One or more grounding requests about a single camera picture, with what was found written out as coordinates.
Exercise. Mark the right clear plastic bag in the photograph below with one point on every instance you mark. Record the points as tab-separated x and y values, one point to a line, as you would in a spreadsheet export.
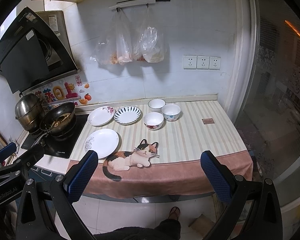
148	40

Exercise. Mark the white bowl blue dots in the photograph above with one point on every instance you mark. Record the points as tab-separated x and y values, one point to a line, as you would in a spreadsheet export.
171	112

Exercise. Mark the black range hood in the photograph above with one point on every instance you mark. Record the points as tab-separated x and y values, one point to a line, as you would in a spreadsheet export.
31	54

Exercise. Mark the black frying pan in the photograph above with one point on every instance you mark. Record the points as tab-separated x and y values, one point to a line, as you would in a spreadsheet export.
56	120

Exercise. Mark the white bowl red flowers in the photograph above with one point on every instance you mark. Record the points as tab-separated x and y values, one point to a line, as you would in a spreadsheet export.
153	120

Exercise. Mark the middle white wall socket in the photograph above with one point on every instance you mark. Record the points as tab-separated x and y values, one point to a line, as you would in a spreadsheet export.
203	62

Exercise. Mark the white plate blue emblem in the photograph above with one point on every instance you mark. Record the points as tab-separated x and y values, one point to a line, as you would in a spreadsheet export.
104	142

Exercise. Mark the white wall socket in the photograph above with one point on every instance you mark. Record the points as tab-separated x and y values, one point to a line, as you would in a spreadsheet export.
203	62
189	62
215	63

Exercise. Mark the right white wall socket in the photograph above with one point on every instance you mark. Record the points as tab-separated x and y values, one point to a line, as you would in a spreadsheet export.
215	63

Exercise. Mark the blue leaf pattern plate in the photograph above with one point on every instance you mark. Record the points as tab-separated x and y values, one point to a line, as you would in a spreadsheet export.
127	115

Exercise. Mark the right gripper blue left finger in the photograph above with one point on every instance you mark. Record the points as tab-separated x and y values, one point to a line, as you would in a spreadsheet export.
77	178

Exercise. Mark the sliding glass door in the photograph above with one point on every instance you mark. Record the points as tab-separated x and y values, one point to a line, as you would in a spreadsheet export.
270	116

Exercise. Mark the foot in sandal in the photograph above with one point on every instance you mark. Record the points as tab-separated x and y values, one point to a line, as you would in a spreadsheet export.
174	213

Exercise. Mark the cardboard piece on floor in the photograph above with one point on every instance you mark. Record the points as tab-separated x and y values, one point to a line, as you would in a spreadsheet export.
202	225

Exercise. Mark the white wall hook rail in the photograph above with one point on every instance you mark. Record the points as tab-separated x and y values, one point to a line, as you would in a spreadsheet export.
133	3

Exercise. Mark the clear plastic bag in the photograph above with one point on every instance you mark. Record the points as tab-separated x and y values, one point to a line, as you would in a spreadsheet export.
114	46
148	40

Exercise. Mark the colourful wall sticker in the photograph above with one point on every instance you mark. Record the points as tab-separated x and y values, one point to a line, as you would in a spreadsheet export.
69	89

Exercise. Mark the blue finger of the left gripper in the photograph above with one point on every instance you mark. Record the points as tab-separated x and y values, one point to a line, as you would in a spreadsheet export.
8	150

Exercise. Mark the left white wall socket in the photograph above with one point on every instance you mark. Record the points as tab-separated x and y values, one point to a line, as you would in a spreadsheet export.
189	62

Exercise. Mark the stainless steel pot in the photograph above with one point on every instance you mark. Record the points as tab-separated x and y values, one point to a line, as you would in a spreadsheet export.
29	112

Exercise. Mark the left clear plastic bag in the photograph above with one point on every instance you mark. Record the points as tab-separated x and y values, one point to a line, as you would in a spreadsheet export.
114	46

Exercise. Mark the white bowl dark rim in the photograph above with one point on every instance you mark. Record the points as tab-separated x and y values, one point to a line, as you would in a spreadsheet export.
155	105

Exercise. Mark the pink floral white plate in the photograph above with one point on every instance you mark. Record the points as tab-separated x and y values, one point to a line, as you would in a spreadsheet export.
101	116

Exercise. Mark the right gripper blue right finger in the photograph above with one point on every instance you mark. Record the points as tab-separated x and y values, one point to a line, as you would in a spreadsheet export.
218	175

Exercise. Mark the black induction cooktop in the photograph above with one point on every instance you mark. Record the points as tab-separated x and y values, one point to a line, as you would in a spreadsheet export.
61	144

